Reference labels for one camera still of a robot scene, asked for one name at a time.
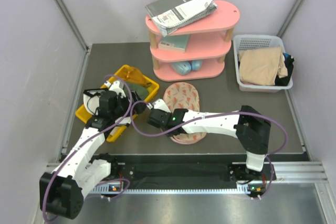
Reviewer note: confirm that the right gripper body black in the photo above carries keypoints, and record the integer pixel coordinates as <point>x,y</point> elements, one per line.
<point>170,135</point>

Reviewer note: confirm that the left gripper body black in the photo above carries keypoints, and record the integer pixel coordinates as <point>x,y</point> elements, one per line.
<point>122,104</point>

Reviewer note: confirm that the floral mesh laundry bag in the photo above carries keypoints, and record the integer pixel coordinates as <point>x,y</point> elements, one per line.
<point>182,95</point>

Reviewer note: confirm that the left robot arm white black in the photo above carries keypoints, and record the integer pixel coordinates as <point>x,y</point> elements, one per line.
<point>63,191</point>

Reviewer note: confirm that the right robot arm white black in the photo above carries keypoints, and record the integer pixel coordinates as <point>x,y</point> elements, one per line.
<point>246,125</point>

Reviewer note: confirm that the yellow plastic tray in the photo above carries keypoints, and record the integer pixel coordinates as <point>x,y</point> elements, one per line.
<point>83,115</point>

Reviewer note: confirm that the green garment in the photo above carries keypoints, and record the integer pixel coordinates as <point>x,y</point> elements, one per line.
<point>138,92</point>

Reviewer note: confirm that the orange mesh garment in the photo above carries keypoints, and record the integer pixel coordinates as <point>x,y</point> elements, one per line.
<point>135,76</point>

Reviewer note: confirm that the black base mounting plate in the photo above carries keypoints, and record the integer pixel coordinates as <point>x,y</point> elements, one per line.
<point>174,171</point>

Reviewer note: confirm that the light blue slippers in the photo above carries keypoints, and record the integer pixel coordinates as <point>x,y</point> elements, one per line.
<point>185,67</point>

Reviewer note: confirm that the pink three-tier shelf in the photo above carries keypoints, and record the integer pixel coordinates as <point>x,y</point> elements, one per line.
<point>210,41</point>

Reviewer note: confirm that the teal book on shelf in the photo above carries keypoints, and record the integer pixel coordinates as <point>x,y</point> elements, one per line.
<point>174,43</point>

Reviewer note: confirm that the grey spiral notebook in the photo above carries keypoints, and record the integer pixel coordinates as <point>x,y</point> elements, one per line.
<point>170,15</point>

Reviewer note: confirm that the beige folded garment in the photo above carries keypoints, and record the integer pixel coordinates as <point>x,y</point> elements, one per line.
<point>261,66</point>

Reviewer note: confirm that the grey plastic basket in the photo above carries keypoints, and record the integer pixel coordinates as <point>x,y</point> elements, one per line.
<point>250,42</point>

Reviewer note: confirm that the black garment in basket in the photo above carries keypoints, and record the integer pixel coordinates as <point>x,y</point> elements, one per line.
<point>284,80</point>

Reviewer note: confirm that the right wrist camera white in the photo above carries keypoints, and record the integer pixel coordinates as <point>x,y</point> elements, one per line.
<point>158,104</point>

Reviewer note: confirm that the grey cable duct rail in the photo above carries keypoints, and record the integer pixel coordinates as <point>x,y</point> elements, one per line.
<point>238,189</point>

